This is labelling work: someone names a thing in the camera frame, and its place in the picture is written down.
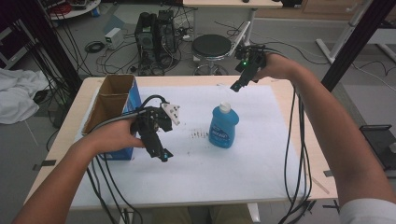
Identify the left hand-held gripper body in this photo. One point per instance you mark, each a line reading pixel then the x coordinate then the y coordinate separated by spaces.
pixel 154 119

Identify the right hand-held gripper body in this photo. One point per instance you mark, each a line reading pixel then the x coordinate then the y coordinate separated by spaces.
pixel 252 59

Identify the person's right hand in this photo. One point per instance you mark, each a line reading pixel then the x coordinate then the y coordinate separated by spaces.
pixel 277 67

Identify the person's left hand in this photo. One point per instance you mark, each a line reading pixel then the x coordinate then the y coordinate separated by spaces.
pixel 115 137

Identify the black round stool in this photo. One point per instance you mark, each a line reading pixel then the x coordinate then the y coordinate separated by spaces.
pixel 211 46

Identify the blue bottle with white cap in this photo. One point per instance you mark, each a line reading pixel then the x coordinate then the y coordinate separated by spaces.
pixel 223 127

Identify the blue cardboard box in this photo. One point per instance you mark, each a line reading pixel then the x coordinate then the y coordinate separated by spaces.
pixel 113 93

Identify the white table mat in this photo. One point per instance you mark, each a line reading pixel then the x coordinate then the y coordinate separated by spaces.
pixel 218 174

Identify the black computer tower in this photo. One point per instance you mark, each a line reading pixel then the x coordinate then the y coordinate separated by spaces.
pixel 154 40

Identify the person's khaki trouser legs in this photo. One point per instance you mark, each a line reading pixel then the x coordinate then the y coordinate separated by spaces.
pixel 230 215

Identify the small white device box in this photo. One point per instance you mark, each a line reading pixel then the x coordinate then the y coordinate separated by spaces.
pixel 113 38

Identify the white metal stand leg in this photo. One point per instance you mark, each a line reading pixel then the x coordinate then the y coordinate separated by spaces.
pixel 342 37

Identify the black floor tape strip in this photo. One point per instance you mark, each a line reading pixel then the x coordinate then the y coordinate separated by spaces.
pixel 45 164

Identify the round white table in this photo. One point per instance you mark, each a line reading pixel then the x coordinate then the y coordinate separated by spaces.
pixel 77 11

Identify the white crumpled cloth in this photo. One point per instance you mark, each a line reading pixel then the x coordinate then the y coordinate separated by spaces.
pixel 18 93

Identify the black tablet holder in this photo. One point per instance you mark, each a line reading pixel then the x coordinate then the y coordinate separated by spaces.
pixel 378 143

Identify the white shirt sleeve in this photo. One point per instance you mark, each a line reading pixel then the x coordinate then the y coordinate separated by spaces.
pixel 370 213

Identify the black metal frame post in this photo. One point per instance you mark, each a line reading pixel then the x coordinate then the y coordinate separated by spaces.
pixel 355 43
pixel 53 43

